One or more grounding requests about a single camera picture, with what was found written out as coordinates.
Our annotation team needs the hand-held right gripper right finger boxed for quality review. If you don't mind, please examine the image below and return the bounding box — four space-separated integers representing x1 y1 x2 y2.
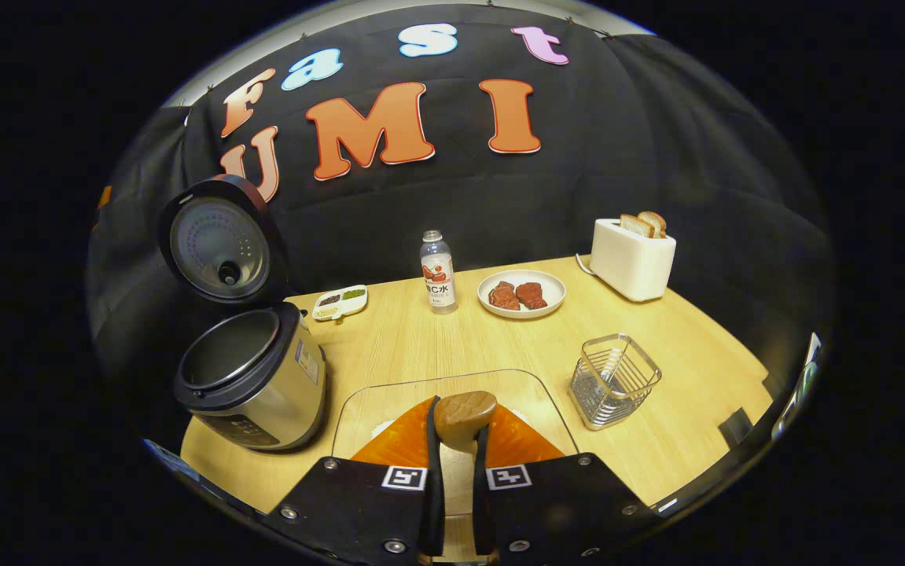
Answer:
472 405 661 563

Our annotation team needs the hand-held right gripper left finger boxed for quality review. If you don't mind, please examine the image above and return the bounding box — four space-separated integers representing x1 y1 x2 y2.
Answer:
259 395 447 563

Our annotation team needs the wooden spoon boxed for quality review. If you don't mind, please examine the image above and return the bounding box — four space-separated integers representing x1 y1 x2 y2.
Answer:
432 391 498 563

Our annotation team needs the wire metal chopstick holder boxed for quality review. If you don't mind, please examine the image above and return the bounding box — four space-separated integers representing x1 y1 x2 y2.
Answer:
568 333 664 432

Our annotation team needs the black and silver rice cooker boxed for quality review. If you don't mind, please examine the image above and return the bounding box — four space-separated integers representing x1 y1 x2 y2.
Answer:
157 175 329 453

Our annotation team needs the white round plate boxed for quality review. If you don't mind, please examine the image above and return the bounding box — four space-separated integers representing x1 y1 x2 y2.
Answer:
477 270 567 319

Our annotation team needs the white divided bean dish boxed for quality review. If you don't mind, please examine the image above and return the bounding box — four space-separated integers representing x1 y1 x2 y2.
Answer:
312 285 369 322

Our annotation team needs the clear drink bottle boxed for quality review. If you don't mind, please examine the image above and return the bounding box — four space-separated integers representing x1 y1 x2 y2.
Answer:
420 230 458 315

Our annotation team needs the white toaster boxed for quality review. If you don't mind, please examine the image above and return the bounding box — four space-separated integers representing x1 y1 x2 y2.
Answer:
590 218 677 303

